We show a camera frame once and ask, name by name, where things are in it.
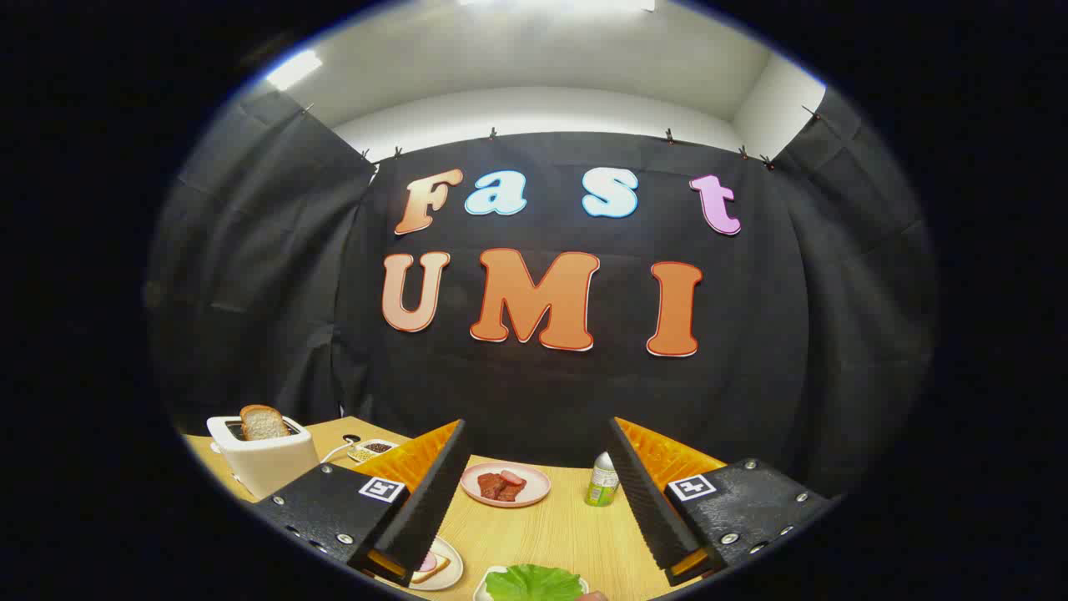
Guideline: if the toasted bread slice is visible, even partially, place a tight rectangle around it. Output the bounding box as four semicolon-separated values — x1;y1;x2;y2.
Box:
240;405;291;442

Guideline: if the brown meat piece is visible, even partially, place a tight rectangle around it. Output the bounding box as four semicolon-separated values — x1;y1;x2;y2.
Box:
477;472;523;503

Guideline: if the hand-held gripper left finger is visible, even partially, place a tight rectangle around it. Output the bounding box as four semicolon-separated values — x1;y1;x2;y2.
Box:
250;419;466;588

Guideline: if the white divided bean dish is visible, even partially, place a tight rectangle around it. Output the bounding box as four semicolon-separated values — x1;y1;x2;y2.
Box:
348;438;400;463

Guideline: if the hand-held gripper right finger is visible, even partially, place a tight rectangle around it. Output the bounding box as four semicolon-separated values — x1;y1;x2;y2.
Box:
607;417;835;587

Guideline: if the white toaster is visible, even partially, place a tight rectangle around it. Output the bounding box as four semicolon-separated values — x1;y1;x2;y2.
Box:
206;415;320;500

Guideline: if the square white plate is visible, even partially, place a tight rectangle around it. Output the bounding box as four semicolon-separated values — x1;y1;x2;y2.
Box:
473;566;590;601

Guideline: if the pink plate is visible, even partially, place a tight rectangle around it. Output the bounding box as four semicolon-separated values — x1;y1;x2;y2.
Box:
460;462;552;508

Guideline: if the green lettuce leaf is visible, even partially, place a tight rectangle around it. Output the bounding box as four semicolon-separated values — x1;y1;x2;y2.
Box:
485;564;583;601

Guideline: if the black backdrop cloth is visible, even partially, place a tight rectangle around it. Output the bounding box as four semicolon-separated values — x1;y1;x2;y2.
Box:
146;83;940;502

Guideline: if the ceiling light panel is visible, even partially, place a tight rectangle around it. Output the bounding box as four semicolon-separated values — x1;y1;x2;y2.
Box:
265;48;324;91
459;0;656;13

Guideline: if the green label bottle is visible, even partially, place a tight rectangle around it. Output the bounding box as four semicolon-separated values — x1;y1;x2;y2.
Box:
585;452;620;508

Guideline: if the round white plate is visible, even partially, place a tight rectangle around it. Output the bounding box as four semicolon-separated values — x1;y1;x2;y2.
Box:
406;536;464;592

